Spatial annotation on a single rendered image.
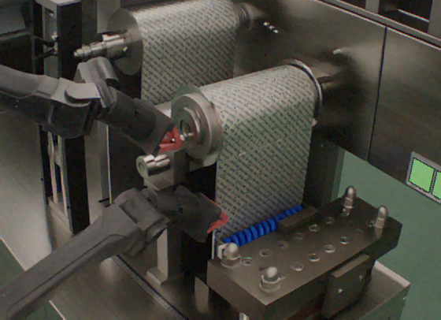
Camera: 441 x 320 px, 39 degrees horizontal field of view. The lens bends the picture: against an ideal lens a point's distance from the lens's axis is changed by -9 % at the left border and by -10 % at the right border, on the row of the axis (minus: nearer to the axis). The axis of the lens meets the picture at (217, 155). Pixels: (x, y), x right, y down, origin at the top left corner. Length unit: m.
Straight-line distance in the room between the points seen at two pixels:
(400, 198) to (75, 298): 2.42
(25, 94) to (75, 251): 0.25
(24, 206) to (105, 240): 0.67
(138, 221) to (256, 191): 0.32
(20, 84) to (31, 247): 0.56
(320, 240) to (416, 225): 2.01
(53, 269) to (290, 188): 0.60
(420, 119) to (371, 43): 0.18
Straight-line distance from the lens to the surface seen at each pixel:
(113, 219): 1.01
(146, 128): 1.09
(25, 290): 0.90
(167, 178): 1.25
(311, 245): 1.29
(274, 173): 1.30
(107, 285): 1.37
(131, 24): 1.32
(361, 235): 1.34
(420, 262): 3.06
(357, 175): 3.61
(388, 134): 1.30
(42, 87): 1.02
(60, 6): 1.28
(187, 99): 1.18
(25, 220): 1.58
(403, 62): 1.24
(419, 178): 1.28
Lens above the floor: 1.79
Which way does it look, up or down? 29 degrees down
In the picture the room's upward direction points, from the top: 3 degrees clockwise
